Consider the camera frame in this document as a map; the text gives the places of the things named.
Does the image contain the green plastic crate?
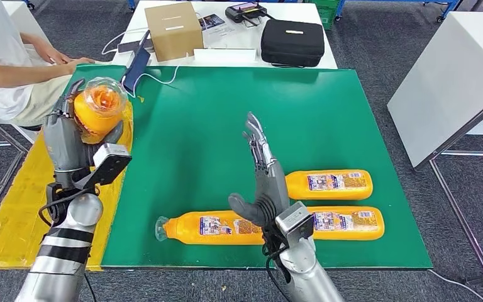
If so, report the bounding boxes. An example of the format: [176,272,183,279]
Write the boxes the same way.
[308,0,337,31]

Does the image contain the orange bottle with clear cap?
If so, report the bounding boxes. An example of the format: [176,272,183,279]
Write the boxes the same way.
[73,77,129,145]
[308,206,386,242]
[285,169,374,201]
[155,210,267,246]

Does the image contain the grey metal leg frame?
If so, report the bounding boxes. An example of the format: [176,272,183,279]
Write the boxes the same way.
[0,104,30,239]

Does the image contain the blue tablet cover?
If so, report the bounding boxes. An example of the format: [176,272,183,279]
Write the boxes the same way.
[120,30,152,93]

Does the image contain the white floor cable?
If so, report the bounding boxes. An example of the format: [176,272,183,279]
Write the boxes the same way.
[426,269,483,302]

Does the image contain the grey metal table frame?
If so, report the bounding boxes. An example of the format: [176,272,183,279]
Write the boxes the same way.
[414,66,483,287]

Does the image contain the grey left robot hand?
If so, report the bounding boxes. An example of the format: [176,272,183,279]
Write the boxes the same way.
[42,79,125,189]

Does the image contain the printed leaflet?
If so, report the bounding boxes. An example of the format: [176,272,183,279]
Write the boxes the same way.
[198,14,226,31]

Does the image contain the brown cardboard box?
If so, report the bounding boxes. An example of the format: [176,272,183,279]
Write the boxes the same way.
[144,2,204,64]

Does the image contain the yellow taped cardboard sheet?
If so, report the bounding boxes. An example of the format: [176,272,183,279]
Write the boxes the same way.
[0,98,134,272]

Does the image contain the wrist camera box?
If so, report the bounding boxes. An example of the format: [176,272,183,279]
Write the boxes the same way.
[74,143,133,191]
[274,201,315,249]

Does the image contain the white side table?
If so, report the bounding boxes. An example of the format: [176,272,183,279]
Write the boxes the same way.
[386,11,483,170]

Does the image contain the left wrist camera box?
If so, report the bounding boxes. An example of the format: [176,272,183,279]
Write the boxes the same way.
[74,143,133,191]

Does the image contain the thin white tablet cable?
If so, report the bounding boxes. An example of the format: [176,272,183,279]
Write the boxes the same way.
[125,65,180,100]

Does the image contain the white table behind person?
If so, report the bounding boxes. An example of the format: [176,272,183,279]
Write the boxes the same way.
[0,2,53,64]

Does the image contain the person's left hand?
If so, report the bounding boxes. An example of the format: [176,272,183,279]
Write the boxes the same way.
[37,43,74,65]

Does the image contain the person's right hand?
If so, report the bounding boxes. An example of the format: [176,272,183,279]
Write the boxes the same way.
[61,57,96,75]

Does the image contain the white power cable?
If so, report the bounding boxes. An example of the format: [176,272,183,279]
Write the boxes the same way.
[101,28,148,56]

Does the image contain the black zipped carry case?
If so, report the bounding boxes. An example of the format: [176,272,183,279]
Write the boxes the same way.
[260,18,326,69]

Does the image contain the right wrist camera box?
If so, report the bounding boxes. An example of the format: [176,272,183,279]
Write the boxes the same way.
[274,201,315,249]

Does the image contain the black phone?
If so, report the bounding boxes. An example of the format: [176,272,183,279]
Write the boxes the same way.
[118,39,155,54]

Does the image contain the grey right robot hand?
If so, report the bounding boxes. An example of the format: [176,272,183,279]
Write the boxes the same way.
[228,111,291,228]

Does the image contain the black handheld controller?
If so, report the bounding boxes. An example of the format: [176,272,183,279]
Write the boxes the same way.
[225,2,268,24]

